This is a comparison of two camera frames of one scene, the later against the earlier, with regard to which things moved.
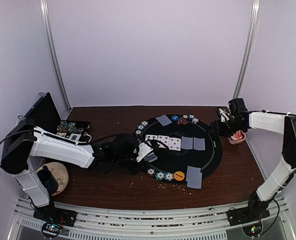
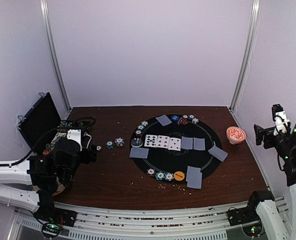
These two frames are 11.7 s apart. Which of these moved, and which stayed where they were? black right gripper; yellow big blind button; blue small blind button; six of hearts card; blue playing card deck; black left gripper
Moved: blue playing card deck; black right gripper; black left gripper
Stayed: blue small blind button; six of hearts card; yellow big blind button
